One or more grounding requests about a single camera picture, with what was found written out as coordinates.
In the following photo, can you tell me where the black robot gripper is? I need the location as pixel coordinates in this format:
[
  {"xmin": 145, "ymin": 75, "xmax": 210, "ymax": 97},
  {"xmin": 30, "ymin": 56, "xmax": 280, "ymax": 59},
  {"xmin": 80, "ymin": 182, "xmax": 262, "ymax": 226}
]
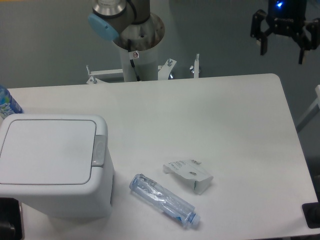
[{"xmin": 250, "ymin": 0, "xmax": 320, "ymax": 65}]

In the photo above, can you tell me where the grey robot arm blue cap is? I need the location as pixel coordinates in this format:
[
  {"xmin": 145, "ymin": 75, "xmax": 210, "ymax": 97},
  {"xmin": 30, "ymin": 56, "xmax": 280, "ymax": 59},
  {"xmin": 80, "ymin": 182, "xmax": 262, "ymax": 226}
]
[{"xmin": 88, "ymin": 0, "xmax": 320, "ymax": 64}]

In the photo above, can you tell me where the grey trash can push button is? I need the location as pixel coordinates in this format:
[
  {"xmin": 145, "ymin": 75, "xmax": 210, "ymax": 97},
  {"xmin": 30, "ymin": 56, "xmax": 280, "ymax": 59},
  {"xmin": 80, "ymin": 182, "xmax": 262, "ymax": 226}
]
[{"xmin": 91, "ymin": 135, "xmax": 107, "ymax": 168}]

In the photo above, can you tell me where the white trash can body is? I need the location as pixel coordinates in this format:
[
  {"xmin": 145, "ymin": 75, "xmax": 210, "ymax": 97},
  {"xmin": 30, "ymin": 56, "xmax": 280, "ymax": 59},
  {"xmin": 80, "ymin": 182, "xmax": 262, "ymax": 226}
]
[{"xmin": 0, "ymin": 113, "xmax": 115, "ymax": 218}]

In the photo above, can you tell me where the white trash can lid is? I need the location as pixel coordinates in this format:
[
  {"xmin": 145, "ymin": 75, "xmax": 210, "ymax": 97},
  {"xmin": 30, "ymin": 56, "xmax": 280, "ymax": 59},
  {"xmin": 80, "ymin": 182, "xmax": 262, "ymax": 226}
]
[{"xmin": 0, "ymin": 119, "xmax": 96, "ymax": 185}]

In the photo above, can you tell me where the flattened white paper carton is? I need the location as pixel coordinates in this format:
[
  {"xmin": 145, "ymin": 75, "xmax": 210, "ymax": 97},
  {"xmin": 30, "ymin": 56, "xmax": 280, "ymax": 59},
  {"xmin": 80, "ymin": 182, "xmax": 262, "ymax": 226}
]
[{"xmin": 162, "ymin": 159, "xmax": 214, "ymax": 195}]

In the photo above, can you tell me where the black clamp at table corner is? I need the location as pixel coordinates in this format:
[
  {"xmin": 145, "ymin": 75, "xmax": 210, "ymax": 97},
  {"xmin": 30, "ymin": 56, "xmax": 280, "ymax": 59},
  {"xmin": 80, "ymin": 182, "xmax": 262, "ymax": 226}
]
[{"xmin": 302, "ymin": 202, "xmax": 320, "ymax": 229}]

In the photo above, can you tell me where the crushed clear plastic bottle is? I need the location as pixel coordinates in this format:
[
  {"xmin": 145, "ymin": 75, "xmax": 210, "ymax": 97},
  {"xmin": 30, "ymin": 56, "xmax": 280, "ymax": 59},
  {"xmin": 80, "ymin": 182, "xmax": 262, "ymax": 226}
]
[{"xmin": 129, "ymin": 173, "xmax": 201, "ymax": 229}]

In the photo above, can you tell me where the blue labelled water bottle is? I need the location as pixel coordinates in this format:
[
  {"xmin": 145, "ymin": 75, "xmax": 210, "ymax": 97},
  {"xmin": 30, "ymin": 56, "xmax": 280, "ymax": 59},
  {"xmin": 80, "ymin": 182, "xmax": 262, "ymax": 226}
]
[{"xmin": 0, "ymin": 85, "xmax": 24, "ymax": 119}]

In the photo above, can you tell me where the black device at lower left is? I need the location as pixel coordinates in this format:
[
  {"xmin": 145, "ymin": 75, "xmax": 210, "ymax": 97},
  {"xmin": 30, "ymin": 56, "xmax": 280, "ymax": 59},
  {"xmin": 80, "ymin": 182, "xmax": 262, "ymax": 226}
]
[{"xmin": 0, "ymin": 197, "xmax": 24, "ymax": 240}]

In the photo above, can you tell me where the white frame bar at right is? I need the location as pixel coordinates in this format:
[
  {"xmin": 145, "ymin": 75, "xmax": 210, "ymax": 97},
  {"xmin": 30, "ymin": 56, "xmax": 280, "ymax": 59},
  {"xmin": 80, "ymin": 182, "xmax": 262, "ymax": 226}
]
[{"xmin": 296, "ymin": 85, "xmax": 320, "ymax": 133}]

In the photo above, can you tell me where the white clamp post with screw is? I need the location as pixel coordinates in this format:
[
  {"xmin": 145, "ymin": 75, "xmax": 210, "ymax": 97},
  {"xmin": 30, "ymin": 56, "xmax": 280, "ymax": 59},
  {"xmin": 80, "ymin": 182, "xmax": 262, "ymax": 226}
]
[{"xmin": 189, "ymin": 53, "xmax": 201, "ymax": 79}]

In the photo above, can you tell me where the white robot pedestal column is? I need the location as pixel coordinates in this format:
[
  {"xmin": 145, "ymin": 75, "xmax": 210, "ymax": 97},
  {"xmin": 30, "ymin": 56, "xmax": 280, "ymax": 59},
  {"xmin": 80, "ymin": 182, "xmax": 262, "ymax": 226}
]
[{"xmin": 113, "ymin": 13, "xmax": 165, "ymax": 82}]

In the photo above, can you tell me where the black cable on pedestal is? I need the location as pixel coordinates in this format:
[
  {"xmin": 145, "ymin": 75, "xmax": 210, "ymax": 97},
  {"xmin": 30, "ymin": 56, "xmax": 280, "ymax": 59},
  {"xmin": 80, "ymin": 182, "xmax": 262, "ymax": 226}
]
[{"xmin": 127, "ymin": 38, "xmax": 141, "ymax": 82}]

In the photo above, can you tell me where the white metal mounting bracket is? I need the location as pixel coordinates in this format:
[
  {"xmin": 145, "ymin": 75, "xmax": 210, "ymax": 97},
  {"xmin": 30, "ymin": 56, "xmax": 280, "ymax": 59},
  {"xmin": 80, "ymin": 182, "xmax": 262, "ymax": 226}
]
[{"xmin": 86, "ymin": 65, "xmax": 124, "ymax": 85}]

